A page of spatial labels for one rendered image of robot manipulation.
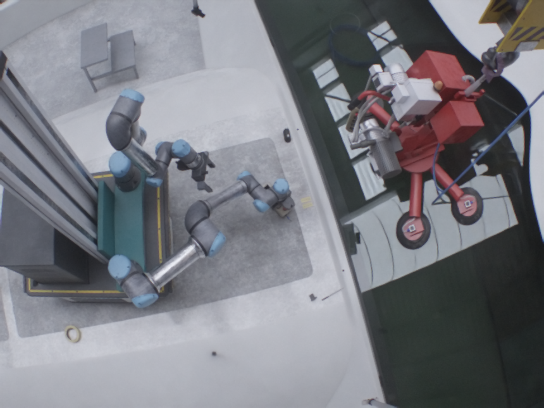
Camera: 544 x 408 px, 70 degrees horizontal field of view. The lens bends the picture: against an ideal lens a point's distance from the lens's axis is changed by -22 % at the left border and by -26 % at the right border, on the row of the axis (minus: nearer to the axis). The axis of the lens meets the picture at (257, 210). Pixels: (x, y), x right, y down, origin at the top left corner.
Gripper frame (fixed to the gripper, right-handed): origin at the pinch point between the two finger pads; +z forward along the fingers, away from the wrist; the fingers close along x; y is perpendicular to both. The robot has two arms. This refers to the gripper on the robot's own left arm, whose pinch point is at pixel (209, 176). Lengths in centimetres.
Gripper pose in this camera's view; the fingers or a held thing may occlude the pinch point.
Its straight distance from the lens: 240.9
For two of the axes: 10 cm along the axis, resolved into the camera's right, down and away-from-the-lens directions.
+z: 3.8, 4.0, 8.3
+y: 9.2, -1.2, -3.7
